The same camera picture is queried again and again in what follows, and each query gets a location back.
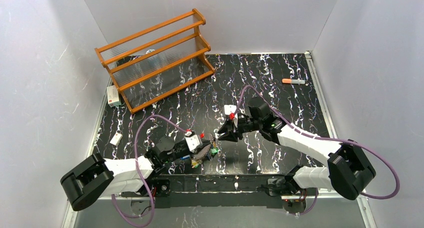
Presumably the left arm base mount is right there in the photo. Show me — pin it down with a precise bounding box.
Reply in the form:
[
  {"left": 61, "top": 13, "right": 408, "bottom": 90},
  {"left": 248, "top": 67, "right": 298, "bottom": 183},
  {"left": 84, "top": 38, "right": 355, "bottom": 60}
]
[{"left": 121, "top": 175, "right": 173, "bottom": 199}]

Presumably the orange white marker pen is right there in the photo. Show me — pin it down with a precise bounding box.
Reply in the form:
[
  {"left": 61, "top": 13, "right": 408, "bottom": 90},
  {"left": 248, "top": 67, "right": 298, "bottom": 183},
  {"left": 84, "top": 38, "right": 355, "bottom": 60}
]
[{"left": 281, "top": 78, "right": 306, "bottom": 85}]

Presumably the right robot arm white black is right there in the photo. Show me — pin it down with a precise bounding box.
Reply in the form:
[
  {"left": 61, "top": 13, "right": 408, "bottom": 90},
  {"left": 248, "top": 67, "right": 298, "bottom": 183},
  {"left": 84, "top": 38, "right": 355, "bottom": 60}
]
[{"left": 217, "top": 97, "right": 376, "bottom": 200}]

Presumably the orange wooden shelf rack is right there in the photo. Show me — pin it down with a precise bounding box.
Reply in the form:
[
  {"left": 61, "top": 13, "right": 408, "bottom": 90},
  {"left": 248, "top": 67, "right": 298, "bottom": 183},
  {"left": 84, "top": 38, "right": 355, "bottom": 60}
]
[{"left": 94, "top": 8, "right": 216, "bottom": 114}]

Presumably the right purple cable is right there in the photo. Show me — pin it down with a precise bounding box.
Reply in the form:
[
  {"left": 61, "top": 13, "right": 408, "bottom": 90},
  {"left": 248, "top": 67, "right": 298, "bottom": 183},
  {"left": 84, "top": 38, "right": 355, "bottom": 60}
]
[{"left": 235, "top": 85, "right": 401, "bottom": 216}]

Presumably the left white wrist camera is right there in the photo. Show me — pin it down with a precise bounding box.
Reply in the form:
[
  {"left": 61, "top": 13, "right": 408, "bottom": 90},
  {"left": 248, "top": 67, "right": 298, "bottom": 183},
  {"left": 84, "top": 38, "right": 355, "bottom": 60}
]
[{"left": 184, "top": 129, "right": 203, "bottom": 153}]

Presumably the aluminium frame rail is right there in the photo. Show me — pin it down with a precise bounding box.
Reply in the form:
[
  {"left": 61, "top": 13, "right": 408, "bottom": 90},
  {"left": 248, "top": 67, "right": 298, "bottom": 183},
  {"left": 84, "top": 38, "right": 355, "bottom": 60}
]
[{"left": 61, "top": 175, "right": 377, "bottom": 228}]

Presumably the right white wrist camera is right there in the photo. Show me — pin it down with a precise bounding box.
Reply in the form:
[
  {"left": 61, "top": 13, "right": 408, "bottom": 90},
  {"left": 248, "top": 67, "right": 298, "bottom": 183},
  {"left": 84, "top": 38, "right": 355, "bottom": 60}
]
[{"left": 223, "top": 104, "right": 238, "bottom": 128}]

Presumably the bunch of coloured keys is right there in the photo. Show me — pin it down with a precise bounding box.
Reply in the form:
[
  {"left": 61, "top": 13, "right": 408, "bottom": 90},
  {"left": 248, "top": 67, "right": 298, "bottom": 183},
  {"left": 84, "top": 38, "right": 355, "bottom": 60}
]
[{"left": 190, "top": 133, "right": 219, "bottom": 169}]

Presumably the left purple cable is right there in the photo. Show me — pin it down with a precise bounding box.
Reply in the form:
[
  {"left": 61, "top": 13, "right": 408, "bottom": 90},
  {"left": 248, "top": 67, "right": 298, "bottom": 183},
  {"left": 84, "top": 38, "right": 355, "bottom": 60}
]
[{"left": 110, "top": 114, "right": 190, "bottom": 228}]

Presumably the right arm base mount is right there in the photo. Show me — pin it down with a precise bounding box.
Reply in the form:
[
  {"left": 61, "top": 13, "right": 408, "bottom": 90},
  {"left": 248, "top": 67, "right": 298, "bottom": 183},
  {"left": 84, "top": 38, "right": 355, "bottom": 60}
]
[{"left": 261, "top": 176, "right": 316, "bottom": 214}]

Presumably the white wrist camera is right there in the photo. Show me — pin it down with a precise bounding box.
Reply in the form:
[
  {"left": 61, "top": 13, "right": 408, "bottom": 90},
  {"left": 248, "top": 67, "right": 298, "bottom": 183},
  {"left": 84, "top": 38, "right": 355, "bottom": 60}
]
[
  {"left": 223, "top": 104, "right": 238, "bottom": 128},
  {"left": 184, "top": 129, "right": 203, "bottom": 153}
]

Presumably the purple cable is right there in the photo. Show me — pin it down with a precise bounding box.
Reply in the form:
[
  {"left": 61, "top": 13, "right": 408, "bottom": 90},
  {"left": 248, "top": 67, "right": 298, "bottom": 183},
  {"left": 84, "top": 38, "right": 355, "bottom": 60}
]
[
  {"left": 235, "top": 85, "right": 401, "bottom": 216},
  {"left": 110, "top": 114, "right": 190, "bottom": 228}
]

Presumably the small white card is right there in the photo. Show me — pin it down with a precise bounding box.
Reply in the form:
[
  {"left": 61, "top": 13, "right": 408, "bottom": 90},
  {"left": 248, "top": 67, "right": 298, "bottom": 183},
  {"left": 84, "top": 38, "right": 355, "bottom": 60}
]
[{"left": 109, "top": 132, "right": 123, "bottom": 146}]

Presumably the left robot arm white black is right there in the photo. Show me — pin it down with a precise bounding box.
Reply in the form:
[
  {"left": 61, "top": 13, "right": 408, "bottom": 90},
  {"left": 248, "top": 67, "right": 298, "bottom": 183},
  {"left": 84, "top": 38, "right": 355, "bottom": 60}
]
[{"left": 60, "top": 134, "right": 216, "bottom": 211}]

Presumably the white red small box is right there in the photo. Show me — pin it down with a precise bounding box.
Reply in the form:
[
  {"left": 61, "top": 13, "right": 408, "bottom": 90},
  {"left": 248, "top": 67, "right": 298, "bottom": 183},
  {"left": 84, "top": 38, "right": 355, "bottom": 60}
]
[{"left": 106, "top": 85, "right": 122, "bottom": 108}]

